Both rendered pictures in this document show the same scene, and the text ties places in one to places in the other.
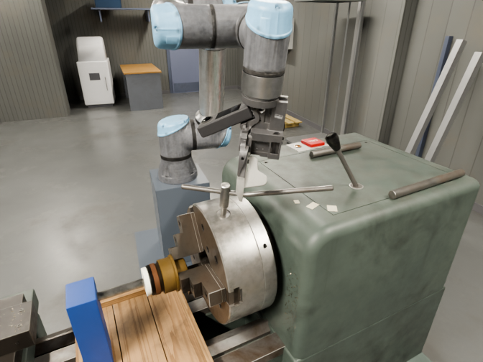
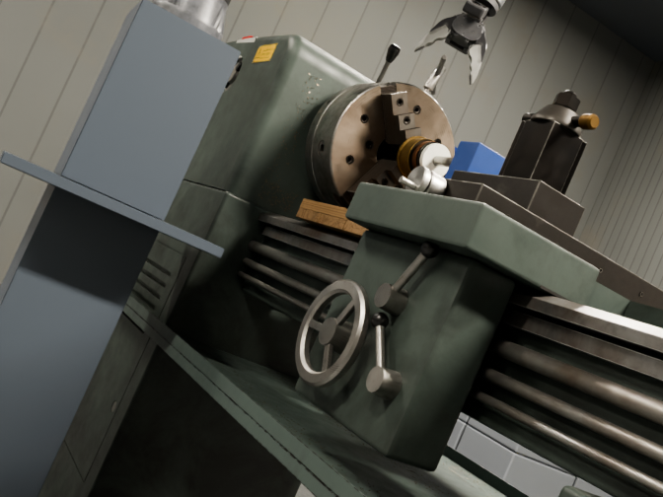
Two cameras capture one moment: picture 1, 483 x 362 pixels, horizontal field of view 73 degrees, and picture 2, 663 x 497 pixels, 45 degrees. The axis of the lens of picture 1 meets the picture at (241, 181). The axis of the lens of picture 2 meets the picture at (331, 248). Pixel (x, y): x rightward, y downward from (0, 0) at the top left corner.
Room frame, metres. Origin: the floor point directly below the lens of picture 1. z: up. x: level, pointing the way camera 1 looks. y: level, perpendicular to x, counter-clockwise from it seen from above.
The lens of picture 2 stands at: (0.78, 1.82, 0.76)
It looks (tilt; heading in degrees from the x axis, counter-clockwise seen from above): 3 degrees up; 268
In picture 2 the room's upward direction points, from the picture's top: 24 degrees clockwise
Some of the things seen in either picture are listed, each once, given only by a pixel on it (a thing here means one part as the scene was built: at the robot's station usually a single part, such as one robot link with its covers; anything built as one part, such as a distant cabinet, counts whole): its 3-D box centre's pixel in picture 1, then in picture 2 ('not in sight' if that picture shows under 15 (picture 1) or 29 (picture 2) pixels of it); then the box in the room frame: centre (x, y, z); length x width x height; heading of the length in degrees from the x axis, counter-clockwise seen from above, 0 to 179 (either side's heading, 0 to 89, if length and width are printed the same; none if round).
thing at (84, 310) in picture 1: (90, 327); (461, 205); (0.54, 0.36, 1.00); 0.08 x 0.06 x 0.23; 26
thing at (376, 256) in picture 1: (333, 222); (295, 150); (0.89, -0.30, 1.06); 0.59 x 0.48 x 0.39; 116
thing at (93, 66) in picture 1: (95, 71); not in sight; (7.10, 3.04, 0.67); 0.75 x 0.61 x 1.34; 21
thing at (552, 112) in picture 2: not in sight; (558, 120); (0.50, 0.62, 1.13); 0.08 x 0.08 x 0.03
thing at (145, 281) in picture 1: (121, 289); (452, 162); (0.57, 0.28, 1.08); 0.13 x 0.07 x 0.07; 116
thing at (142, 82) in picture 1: (141, 85); not in sight; (7.21, 2.16, 0.37); 1.38 x 0.71 x 0.74; 22
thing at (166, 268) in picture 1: (167, 274); (420, 159); (0.62, 0.18, 1.08); 0.09 x 0.09 x 0.09; 26
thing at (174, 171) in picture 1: (177, 164); (192, 9); (1.15, 0.25, 1.15); 0.15 x 0.15 x 0.10
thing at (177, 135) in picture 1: (176, 134); not in sight; (1.16, 0.24, 1.27); 0.13 x 0.12 x 0.14; 105
